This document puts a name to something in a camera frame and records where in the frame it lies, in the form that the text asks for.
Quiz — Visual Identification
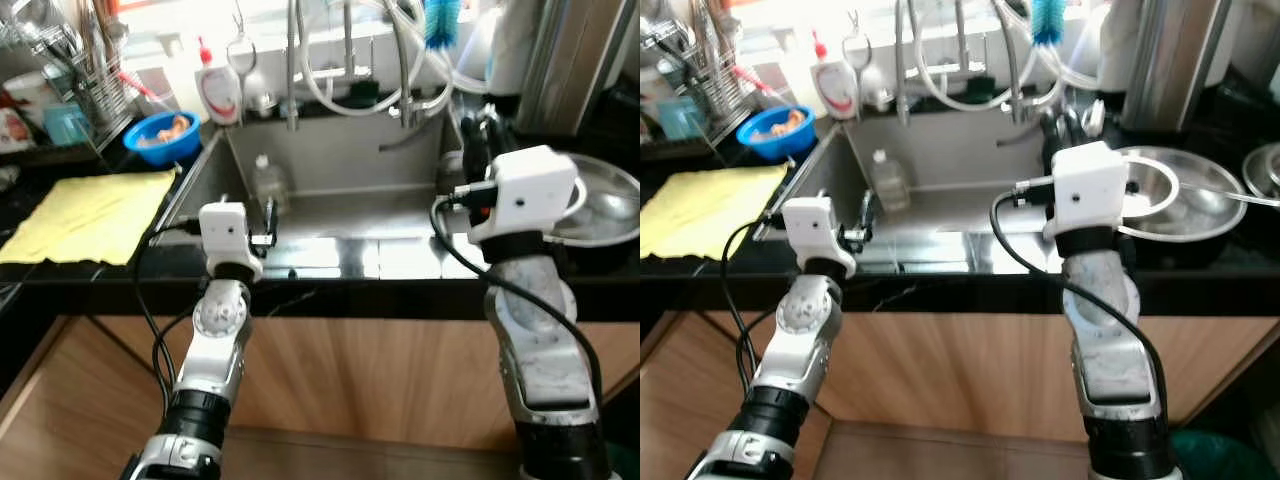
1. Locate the hanging metal strainer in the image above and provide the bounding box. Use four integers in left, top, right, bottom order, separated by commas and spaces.
226, 8, 261, 79
842, 5, 876, 73

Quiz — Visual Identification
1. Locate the stainless steel sink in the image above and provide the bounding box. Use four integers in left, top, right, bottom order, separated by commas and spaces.
150, 108, 471, 281
765, 103, 1061, 276

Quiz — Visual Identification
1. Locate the beige towel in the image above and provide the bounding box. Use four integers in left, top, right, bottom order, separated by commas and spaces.
482, 0, 546, 96
1097, 0, 1151, 93

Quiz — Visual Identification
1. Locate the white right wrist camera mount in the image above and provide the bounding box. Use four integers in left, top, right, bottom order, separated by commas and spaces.
467, 146, 582, 247
1043, 141, 1132, 243

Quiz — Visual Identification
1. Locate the wide rimmed steel bowl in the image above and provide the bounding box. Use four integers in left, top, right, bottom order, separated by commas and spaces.
1243, 142, 1280, 201

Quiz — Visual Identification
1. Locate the wide wooden cabinet front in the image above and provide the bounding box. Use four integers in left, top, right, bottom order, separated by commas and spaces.
640, 312, 1280, 426
0, 315, 641, 456

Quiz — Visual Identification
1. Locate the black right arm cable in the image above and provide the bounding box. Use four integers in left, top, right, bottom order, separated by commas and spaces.
990, 175, 1173, 421
430, 183, 607, 421

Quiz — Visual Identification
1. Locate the bright window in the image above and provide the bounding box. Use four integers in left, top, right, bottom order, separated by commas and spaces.
730, 0, 1111, 46
110, 0, 501, 51

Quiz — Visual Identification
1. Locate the yellow cloth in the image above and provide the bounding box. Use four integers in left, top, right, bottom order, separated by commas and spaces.
640, 164, 791, 261
0, 170, 178, 267

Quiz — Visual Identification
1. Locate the white soap bottle red cap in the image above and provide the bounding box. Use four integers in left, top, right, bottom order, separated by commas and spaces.
811, 31, 861, 122
195, 37, 244, 127

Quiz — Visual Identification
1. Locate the large steel bowl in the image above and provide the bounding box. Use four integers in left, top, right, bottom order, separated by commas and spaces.
1115, 146, 1249, 243
545, 153, 641, 247

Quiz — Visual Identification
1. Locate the steel spring faucet with bar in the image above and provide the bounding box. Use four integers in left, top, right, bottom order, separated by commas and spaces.
300, 0, 421, 129
915, 0, 1031, 123

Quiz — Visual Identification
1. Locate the blue plastic bowl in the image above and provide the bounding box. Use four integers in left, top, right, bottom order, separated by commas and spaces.
124, 110, 202, 167
737, 104, 816, 162

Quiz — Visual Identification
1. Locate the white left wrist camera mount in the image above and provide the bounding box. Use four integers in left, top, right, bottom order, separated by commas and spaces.
198, 202, 264, 283
782, 197, 859, 279

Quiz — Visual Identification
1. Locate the stainless steel knife block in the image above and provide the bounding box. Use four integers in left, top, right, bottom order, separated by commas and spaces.
1120, 0, 1234, 133
515, 0, 638, 138

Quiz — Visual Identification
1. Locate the blue bottle brush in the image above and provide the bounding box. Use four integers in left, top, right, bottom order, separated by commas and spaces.
1030, 0, 1069, 47
423, 0, 463, 51

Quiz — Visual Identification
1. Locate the orange cloth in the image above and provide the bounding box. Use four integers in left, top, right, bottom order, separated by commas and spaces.
757, 108, 809, 137
142, 114, 193, 143

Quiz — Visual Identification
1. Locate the bin with green bag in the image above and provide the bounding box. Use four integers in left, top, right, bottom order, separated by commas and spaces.
1170, 428, 1280, 480

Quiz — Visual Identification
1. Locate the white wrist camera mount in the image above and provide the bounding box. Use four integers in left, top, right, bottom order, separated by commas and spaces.
782, 197, 859, 279
198, 202, 264, 283
1043, 141, 1132, 243
467, 146, 582, 247

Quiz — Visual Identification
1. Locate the clear bottle with white cap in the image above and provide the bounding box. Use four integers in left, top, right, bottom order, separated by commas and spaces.
250, 154, 292, 213
869, 149, 913, 212

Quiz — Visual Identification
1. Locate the arched steel spring faucet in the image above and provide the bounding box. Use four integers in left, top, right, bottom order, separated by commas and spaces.
285, 0, 301, 131
895, 0, 913, 126

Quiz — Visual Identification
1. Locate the round steel ring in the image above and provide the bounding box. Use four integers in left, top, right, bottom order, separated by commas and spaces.
560, 175, 589, 223
1118, 155, 1184, 242

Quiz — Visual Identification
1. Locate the teal plastic cup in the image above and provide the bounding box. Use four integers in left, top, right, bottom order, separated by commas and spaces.
660, 97, 707, 142
45, 104, 93, 147

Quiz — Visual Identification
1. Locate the metal wire dish rack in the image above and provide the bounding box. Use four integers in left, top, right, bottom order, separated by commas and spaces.
0, 0, 136, 156
640, 0, 751, 151

